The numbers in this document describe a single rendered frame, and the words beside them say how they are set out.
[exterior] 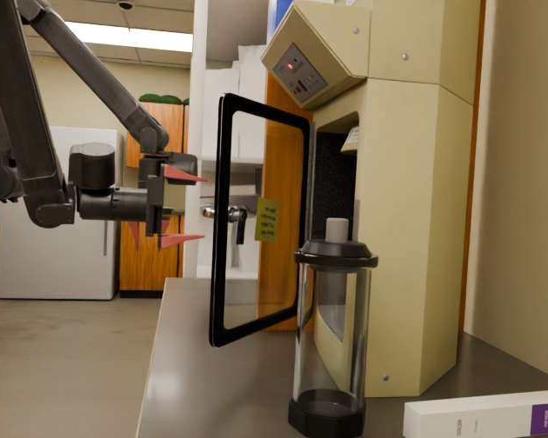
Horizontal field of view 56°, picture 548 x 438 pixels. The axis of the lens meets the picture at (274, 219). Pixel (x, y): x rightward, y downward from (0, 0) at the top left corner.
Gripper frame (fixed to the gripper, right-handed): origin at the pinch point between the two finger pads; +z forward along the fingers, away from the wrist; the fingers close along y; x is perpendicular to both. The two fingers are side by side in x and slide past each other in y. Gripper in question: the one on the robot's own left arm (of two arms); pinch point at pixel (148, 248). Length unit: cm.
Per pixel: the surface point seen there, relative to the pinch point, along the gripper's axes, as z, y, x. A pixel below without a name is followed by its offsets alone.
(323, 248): -7, 24, -57
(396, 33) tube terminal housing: -38, 36, -46
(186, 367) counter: 16.2, 8.9, -31.5
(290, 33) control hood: -38, 22, -38
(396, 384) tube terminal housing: 14, 40, -46
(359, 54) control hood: -34, 31, -46
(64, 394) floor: 111, -55, 193
